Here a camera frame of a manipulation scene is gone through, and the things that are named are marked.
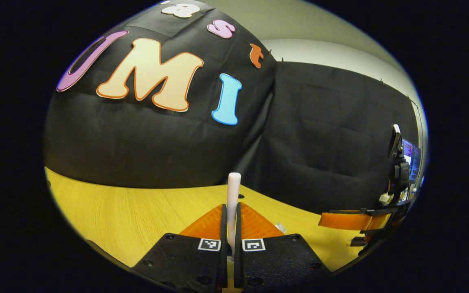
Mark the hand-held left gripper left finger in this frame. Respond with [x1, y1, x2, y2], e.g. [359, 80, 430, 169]
[131, 203, 229, 291]

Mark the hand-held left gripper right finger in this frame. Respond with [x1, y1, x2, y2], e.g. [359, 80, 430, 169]
[234, 202, 333, 290]

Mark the white toothbrush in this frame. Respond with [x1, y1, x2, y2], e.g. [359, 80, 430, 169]
[226, 173, 242, 259]

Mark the computer monitor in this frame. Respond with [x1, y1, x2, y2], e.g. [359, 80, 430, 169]
[401, 138, 422, 184]

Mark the black backdrop cloth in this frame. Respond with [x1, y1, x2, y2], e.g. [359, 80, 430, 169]
[43, 0, 422, 214]

